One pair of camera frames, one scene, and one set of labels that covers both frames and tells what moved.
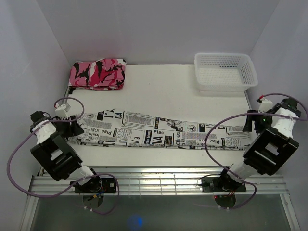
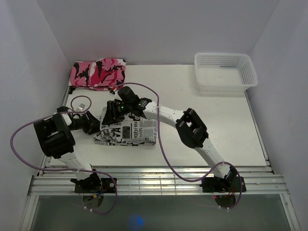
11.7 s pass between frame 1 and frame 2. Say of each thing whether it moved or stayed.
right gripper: moved
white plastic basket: stayed
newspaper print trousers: moved
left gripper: moved
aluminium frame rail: stayed
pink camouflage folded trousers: stayed
